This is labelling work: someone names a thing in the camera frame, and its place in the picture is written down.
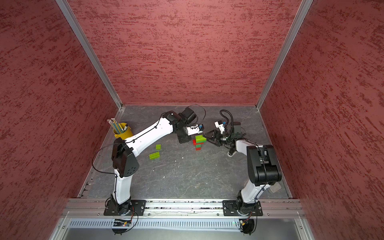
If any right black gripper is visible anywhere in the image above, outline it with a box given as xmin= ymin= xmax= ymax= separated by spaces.
xmin=203 ymin=129 xmax=234 ymax=146

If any red long lego brick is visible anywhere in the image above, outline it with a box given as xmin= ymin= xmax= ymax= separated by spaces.
xmin=193 ymin=140 xmax=204 ymax=146

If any lime long lego brick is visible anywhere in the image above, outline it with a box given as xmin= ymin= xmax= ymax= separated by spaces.
xmin=149 ymin=152 xmax=160 ymax=161

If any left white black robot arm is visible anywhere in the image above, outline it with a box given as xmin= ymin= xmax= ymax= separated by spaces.
xmin=112 ymin=107 xmax=204 ymax=205

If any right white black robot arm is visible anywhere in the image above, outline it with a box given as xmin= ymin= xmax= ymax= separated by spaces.
xmin=203 ymin=121 xmax=283 ymax=216

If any yellow pencil cup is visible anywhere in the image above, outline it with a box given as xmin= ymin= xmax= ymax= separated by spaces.
xmin=113 ymin=123 xmax=133 ymax=140

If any grey eraser block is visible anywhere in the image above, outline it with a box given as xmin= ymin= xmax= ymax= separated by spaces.
xmin=268 ymin=182 xmax=282 ymax=193

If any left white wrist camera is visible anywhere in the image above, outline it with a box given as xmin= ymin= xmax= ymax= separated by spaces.
xmin=187 ymin=124 xmax=204 ymax=136

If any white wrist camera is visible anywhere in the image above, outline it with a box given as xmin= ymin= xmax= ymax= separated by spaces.
xmin=187 ymin=124 xmax=204 ymax=136
xmin=215 ymin=121 xmax=226 ymax=135

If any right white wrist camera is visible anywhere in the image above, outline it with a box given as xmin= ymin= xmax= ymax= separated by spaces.
xmin=215 ymin=121 xmax=226 ymax=135

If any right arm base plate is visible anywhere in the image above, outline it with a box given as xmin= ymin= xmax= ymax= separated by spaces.
xmin=222 ymin=200 xmax=263 ymax=217

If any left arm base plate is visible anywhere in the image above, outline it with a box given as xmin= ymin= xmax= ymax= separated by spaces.
xmin=104 ymin=198 xmax=147 ymax=216

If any aluminium rail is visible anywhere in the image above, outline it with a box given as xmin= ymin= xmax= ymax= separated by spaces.
xmin=61 ymin=199 xmax=307 ymax=219

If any white perforated cable duct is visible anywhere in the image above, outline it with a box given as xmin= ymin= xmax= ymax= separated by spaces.
xmin=68 ymin=219 xmax=240 ymax=231

